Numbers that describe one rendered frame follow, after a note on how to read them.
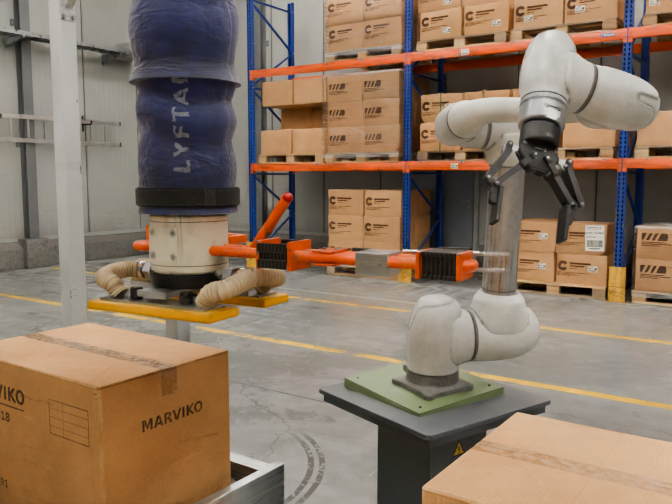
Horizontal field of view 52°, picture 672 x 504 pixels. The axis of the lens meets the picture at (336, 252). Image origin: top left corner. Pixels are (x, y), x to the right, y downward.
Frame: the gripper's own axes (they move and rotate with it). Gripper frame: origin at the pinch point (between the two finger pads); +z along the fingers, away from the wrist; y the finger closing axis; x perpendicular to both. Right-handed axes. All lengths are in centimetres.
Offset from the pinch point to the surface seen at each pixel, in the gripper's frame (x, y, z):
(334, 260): 14.6, -31.9, 11.3
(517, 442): 2.5, 3.9, 38.5
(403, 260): 5.4, -20.9, 10.8
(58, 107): 321, -177, -135
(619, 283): 556, 378, -211
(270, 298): 39, -40, 16
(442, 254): -0.7, -15.8, 9.9
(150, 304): 36, -65, 24
